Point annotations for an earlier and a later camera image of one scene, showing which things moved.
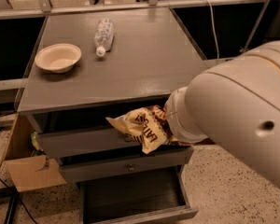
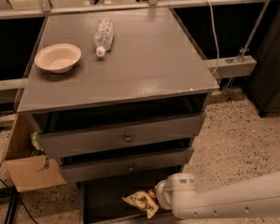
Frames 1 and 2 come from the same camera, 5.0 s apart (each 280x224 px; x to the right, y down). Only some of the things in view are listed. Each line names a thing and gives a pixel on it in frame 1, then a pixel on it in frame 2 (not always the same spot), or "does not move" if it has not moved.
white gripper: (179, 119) → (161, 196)
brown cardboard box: (28, 170) does not move
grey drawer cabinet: (95, 93) does not move
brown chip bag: (147, 127) → (144, 201)
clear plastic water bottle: (104, 35) does not move
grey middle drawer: (75, 169) does not move
